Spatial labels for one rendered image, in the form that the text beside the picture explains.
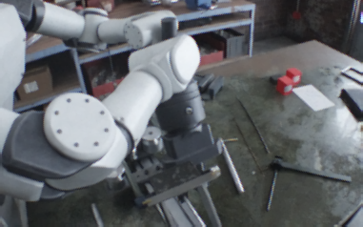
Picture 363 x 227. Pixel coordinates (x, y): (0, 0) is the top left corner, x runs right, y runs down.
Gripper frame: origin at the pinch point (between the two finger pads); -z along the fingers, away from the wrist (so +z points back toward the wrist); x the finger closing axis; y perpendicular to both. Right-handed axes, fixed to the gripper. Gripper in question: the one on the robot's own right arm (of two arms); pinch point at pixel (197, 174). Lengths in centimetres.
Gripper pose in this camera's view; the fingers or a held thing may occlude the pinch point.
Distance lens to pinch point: 54.0
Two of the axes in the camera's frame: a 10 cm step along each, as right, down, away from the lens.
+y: 3.8, 0.3, -9.2
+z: -2.7, -9.5, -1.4
